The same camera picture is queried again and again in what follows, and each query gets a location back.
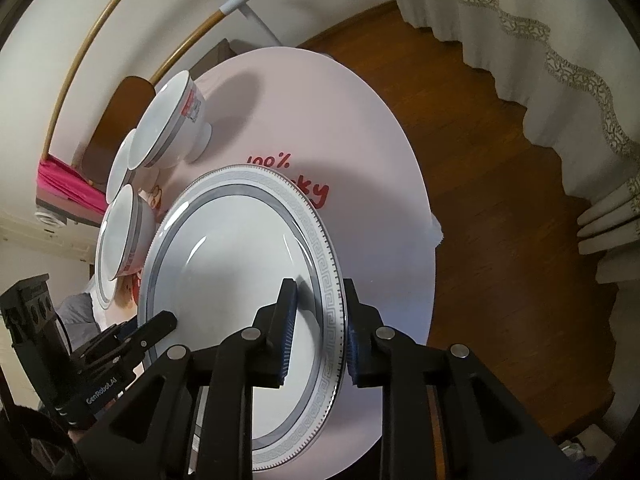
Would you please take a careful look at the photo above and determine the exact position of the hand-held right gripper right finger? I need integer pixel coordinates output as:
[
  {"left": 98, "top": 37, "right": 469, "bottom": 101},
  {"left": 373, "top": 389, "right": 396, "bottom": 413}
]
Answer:
[{"left": 342, "top": 277, "right": 576, "bottom": 480}]

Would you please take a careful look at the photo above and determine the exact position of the grey cloth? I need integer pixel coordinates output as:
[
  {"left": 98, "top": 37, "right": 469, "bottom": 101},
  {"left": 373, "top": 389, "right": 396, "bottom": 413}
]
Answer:
[{"left": 57, "top": 292, "right": 101, "bottom": 356}]

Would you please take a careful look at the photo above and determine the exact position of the pink cloth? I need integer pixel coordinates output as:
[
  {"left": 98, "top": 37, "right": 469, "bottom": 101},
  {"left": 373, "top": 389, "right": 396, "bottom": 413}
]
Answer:
[{"left": 35, "top": 157, "right": 108, "bottom": 226}]

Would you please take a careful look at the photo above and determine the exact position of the white stand with round base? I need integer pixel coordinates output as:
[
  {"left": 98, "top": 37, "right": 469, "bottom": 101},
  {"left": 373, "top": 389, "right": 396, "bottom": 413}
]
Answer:
[{"left": 192, "top": 0, "right": 283, "bottom": 47}]

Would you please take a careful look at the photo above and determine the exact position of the white bowl grey rim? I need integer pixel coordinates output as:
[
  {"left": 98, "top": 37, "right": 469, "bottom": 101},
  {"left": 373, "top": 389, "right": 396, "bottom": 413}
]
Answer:
[
  {"left": 106, "top": 130, "right": 139, "bottom": 206},
  {"left": 97, "top": 184, "right": 156, "bottom": 282},
  {"left": 127, "top": 70, "right": 213, "bottom": 171}
]

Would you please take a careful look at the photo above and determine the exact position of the person's left forearm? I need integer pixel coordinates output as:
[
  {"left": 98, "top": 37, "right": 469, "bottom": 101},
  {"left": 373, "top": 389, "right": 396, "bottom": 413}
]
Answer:
[{"left": 0, "top": 402, "right": 83, "bottom": 480}]

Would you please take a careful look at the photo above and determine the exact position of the white lace curtain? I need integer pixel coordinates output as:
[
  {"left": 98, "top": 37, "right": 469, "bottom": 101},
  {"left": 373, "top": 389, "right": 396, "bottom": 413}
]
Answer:
[{"left": 379, "top": 0, "right": 640, "bottom": 196}]

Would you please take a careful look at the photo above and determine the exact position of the brown wooden chair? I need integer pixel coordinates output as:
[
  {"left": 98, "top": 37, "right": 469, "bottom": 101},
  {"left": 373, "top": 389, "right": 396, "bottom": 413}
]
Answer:
[{"left": 81, "top": 76, "right": 156, "bottom": 186}]

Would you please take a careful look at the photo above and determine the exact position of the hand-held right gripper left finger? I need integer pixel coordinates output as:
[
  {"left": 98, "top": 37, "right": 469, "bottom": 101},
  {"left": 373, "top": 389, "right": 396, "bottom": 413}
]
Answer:
[{"left": 75, "top": 277, "right": 301, "bottom": 480}]

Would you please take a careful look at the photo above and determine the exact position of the large plate patterned grey rim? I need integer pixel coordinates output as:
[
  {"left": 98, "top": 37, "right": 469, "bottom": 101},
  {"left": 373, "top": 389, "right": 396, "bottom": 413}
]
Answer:
[{"left": 137, "top": 165, "right": 348, "bottom": 471}]

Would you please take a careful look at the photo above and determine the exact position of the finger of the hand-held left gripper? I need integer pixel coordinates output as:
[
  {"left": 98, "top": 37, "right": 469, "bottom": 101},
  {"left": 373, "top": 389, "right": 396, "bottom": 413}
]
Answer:
[{"left": 120, "top": 310, "right": 178, "bottom": 357}]

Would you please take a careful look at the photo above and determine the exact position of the folded white curtain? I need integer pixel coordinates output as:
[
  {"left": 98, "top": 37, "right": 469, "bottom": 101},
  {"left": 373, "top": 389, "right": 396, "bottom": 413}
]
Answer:
[{"left": 577, "top": 175, "right": 640, "bottom": 286}]

